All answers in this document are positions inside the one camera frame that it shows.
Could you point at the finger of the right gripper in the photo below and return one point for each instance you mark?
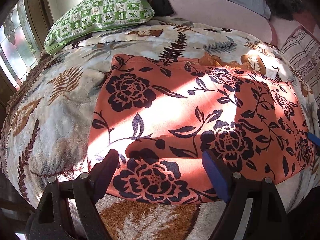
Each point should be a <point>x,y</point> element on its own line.
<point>313,138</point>

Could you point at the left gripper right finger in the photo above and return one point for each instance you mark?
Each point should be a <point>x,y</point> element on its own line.
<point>218,174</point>

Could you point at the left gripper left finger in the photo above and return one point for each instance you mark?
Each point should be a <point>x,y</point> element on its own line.
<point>102,173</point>

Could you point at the orange black floral garment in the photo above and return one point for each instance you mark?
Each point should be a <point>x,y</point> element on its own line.
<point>160,116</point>

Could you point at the striped pink pillow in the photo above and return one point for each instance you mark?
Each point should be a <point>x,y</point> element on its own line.
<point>301,50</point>

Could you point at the dark furry cushion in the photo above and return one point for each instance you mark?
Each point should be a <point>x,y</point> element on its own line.
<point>285,9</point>

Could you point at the stained glass window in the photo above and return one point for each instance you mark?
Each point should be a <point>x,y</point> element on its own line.
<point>19,50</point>

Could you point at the green white checkered pillow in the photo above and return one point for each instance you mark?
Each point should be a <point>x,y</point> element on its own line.
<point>91,16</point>

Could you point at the pink bed headboard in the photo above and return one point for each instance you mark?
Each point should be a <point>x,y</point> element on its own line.
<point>225,14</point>

